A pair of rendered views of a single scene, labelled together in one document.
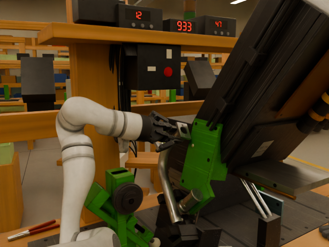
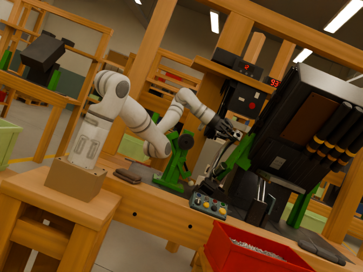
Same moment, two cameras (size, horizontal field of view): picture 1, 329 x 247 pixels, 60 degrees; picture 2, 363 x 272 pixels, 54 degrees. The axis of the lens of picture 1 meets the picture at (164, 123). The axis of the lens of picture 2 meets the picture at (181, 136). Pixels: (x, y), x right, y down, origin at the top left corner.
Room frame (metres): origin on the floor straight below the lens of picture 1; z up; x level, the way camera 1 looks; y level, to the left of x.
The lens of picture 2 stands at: (-0.82, -0.63, 1.21)
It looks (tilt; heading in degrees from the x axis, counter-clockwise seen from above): 3 degrees down; 27
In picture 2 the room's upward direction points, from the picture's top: 22 degrees clockwise
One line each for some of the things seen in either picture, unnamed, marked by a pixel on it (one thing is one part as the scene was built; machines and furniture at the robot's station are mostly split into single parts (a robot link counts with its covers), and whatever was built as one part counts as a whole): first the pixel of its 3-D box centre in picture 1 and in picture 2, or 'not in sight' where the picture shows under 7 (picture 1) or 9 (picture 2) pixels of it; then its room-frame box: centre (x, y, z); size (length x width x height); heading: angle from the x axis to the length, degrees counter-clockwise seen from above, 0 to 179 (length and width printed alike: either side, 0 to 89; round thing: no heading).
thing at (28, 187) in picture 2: not in sight; (68, 194); (0.11, 0.17, 0.83); 0.32 x 0.32 x 0.04; 28
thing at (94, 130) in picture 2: not in sight; (90, 140); (0.11, 0.17, 1.03); 0.09 x 0.09 x 0.17; 38
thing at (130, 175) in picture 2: not in sight; (127, 175); (0.39, 0.15, 0.91); 0.10 x 0.08 x 0.03; 100
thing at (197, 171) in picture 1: (208, 154); (244, 153); (0.81, -0.13, 1.17); 0.13 x 0.12 x 0.20; 122
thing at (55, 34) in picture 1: (170, 42); (267, 93); (1.12, -0.02, 1.52); 0.90 x 0.25 x 0.04; 122
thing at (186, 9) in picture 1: (189, 7); not in sight; (1.22, -0.10, 1.67); 0.05 x 0.05 x 0.05
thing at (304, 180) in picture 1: (253, 167); (271, 177); (0.86, -0.28, 1.11); 0.39 x 0.16 x 0.03; 32
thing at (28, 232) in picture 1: (34, 230); (138, 162); (0.88, 0.44, 0.89); 0.16 x 0.05 x 0.01; 130
